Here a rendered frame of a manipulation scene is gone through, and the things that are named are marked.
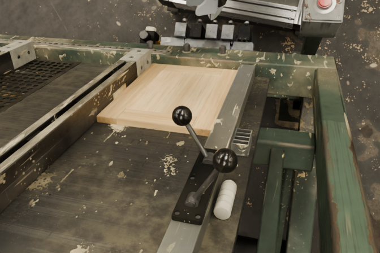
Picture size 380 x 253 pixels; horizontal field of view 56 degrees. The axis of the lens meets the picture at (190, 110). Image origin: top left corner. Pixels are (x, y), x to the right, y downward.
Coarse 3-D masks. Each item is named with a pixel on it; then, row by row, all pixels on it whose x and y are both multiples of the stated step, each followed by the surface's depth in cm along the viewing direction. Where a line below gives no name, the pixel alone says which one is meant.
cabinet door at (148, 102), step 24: (144, 72) 119; (168, 72) 120; (192, 72) 118; (216, 72) 118; (120, 96) 103; (144, 96) 103; (168, 96) 103; (192, 96) 103; (216, 96) 102; (120, 120) 91; (144, 120) 90; (168, 120) 90; (192, 120) 89
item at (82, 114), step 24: (120, 72) 105; (72, 96) 91; (96, 96) 92; (48, 120) 80; (72, 120) 83; (96, 120) 94; (24, 144) 74; (48, 144) 75; (0, 168) 64; (24, 168) 69; (0, 192) 63
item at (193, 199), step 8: (216, 152) 53; (224, 152) 52; (232, 152) 52; (216, 160) 52; (224, 160) 51; (232, 160) 52; (216, 168) 52; (224, 168) 52; (232, 168) 52; (216, 176) 55; (208, 184) 56; (192, 192) 59; (200, 192) 57; (192, 200) 57
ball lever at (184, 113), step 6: (180, 108) 65; (186, 108) 65; (174, 114) 65; (180, 114) 64; (186, 114) 64; (174, 120) 65; (180, 120) 64; (186, 120) 65; (186, 126) 66; (192, 132) 67; (198, 138) 67; (198, 144) 67; (204, 150) 68; (204, 156) 68; (210, 156) 68; (204, 162) 68; (210, 162) 67
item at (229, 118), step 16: (240, 64) 118; (240, 80) 106; (240, 96) 96; (224, 112) 88; (240, 112) 90; (224, 128) 81; (208, 144) 76; (224, 144) 76; (208, 208) 59; (176, 224) 56; (192, 224) 56; (176, 240) 53; (192, 240) 53
